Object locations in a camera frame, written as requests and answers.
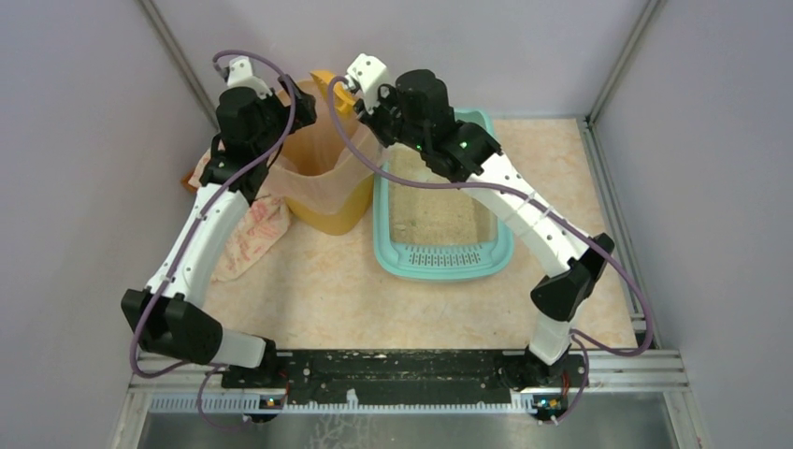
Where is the yellow litter scoop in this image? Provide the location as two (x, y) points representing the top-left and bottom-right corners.
(310, 69), (358, 132)

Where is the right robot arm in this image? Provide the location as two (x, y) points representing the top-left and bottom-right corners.
(344, 68), (614, 376)

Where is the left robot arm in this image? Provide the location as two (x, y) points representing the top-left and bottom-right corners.
(121, 75), (317, 379)

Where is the cat litter sand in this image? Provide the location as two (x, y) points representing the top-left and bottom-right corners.
(388, 181), (497, 246)

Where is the teal litter box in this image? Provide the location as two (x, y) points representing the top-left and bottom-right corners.
(372, 108), (516, 283)

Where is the orange plastic bin liner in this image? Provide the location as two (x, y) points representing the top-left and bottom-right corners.
(263, 79), (384, 215)

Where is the yellow trash bin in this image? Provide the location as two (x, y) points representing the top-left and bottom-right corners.
(284, 180), (377, 237)

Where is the pink patterned cloth bag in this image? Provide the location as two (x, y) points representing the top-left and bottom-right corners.
(211, 186), (292, 282)

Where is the brown wooden tray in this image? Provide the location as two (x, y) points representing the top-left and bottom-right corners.
(180, 176), (195, 193)

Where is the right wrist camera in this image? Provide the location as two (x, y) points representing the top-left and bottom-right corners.
(345, 53), (393, 114)

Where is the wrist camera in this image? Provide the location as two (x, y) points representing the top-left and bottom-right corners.
(345, 53), (393, 114)
(224, 56), (272, 99)

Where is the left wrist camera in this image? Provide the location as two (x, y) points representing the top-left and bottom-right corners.
(224, 56), (272, 99)

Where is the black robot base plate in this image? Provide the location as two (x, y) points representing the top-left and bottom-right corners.
(222, 349), (585, 406)

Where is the aluminium frame rail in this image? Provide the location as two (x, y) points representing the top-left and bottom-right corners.
(123, 350), (688, 416)

